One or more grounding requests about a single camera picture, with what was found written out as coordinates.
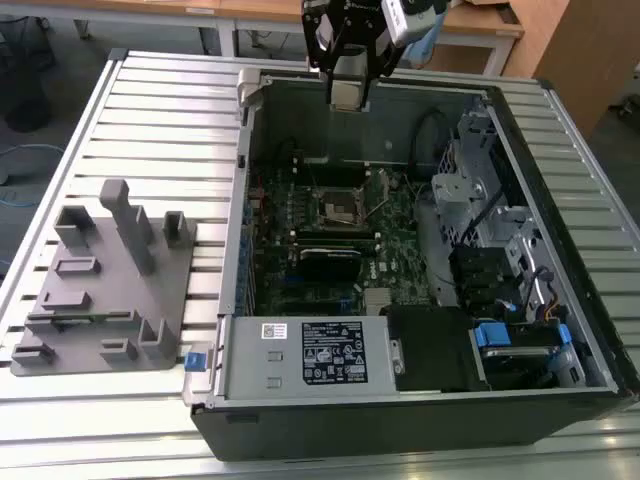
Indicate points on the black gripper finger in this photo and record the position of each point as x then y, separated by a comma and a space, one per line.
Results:
312, 35
385, 55

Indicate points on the silver CPU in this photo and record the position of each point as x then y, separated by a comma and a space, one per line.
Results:
347, 92

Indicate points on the CPU socket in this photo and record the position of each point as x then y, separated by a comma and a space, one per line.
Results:
337, 207

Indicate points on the pale blue teach pendant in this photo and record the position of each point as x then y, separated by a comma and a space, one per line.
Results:
425, 42

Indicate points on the metal drive cage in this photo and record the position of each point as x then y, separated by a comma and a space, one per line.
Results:
452, 192

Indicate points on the wooden cabinet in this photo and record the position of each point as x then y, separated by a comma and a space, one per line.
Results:
590, 50

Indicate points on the green motherboard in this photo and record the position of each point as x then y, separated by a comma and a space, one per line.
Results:
400, 260

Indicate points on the black graphics card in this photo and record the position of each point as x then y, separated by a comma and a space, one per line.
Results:
330, 272

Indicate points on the silver chipset heatsink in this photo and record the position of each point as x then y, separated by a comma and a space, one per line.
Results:
377, 297

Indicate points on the black mesh basket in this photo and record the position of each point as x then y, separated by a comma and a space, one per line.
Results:
30, 50

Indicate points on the black round bin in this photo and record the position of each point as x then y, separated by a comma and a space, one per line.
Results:
27, 107

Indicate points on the blue disk carrier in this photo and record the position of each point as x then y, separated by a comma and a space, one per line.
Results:
492, 334

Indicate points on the grey parts rack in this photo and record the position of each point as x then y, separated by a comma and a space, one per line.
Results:
115, 300

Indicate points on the grey power supply unit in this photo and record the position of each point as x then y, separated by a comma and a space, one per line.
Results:
250, 360

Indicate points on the blue case latch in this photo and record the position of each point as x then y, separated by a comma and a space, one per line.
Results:
194, 362

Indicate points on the green RAM stick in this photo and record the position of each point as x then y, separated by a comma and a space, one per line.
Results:
75, 318

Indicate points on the black PC case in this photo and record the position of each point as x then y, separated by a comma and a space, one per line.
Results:
350, 430

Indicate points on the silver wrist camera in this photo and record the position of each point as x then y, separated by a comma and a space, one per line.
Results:
395, 22

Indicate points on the black plastic drive bracket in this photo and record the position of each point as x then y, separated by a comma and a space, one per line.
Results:
480, 272

